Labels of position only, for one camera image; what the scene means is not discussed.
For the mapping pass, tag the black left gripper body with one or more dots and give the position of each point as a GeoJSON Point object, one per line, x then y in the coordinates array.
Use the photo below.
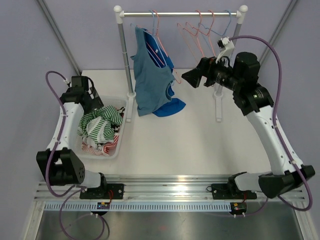
{"type": "Point", "coordinates": [94, 103]}

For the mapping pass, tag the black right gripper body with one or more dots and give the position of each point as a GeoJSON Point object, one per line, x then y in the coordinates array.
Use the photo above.
{"type": "Point", "coordinates": [218, 74]}

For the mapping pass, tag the green striped tank top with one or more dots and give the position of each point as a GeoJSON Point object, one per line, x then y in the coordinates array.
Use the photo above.
{"type": "Point", "coordinates": [97, 125]}

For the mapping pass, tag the pink hanger of green top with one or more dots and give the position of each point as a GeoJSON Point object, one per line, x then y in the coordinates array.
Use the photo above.
{"type": "Point", "coordinates": [191, 39]}

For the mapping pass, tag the red striped tank top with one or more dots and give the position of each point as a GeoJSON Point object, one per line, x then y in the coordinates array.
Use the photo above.
{"type": "Point", "coordinates": [99, 149]}

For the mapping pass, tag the black striped tank top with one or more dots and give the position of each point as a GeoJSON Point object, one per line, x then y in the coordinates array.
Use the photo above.
{"type": "Point", "coordinates": [116, 118]}

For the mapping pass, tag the pink hanger of black top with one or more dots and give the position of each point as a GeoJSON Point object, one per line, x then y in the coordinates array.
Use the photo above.
{"type": "Point", "coordinates": [200, 32]}

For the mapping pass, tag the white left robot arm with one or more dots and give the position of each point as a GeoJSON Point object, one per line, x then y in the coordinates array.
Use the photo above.
{"type": "Point", "coordinates": [59, 164]}

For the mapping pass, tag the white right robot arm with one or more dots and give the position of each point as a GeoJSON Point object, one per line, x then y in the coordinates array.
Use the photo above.
{"type": "Point", "coordinates": [256, 104]}

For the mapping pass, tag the royal blue tank top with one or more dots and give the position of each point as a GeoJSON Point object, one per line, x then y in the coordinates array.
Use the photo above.
{"type": "Point", "coordinates": [172, 107]}

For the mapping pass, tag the teal tank top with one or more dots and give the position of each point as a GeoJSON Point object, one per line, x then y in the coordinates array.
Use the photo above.
{"type": "Point", "coordinates": [151, 82]}

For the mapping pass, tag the blue hanger of teal top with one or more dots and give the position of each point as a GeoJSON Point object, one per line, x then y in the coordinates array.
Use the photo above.
{"type": "Point", "coordinates": [149, 37]}

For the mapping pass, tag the white plastic basket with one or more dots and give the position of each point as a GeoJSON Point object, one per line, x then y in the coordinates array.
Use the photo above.
{"type": "Point", "coordinates": [107, 100]}

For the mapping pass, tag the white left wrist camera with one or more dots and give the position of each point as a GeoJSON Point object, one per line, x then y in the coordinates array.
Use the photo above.
{"type": "Point", "coordinates": [80, 82]}

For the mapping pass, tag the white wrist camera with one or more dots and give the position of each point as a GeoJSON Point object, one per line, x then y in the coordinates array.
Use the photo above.
{"type": "Point", "coordinates": [226, 47]}
{"type": "Point", "coordinates": [80, 82]}

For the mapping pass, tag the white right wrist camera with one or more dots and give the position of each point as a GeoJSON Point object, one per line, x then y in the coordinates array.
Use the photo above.
{"type": "Point", "coordinates": [226, 47]}

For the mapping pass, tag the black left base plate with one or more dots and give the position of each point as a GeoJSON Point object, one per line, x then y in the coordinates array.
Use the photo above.
{"type": "Point", "coordinates": [114, 191]}

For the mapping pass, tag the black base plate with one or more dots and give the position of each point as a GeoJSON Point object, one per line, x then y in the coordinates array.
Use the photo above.
{"type": "Point", "coordinates": [223, 191]}
{"type": "Point", "coordinates": [114, 191]}

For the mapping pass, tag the aluminium mounting rail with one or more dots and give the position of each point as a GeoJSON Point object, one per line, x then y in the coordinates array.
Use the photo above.
{"type": "Point", "coordinates": [172, 188]}

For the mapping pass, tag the white slotted cable duct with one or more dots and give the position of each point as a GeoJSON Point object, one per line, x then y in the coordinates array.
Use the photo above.
{"type": "Point", "coordinates": [140, 206]}

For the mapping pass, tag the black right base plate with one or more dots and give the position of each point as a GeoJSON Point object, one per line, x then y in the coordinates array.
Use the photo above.
{"type": "Point", "coordinates": [223, 191]}

